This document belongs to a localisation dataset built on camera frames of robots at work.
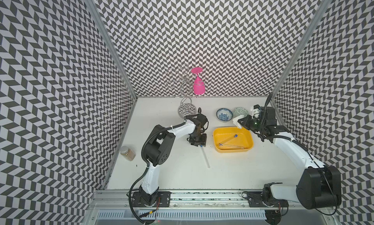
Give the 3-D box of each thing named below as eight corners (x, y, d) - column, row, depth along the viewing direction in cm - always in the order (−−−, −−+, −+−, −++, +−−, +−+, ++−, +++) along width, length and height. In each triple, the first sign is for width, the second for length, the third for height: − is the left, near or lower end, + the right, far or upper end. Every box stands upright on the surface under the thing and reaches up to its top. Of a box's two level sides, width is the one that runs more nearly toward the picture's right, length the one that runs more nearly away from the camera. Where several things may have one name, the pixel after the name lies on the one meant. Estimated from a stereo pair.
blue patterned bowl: (216, 121, 106) (217, 116, 101) (215, 113, 111) (216, 107, 106) (231, 122, 106) (233, 116, 101) (229, 113, 111) (231, 107, 106)
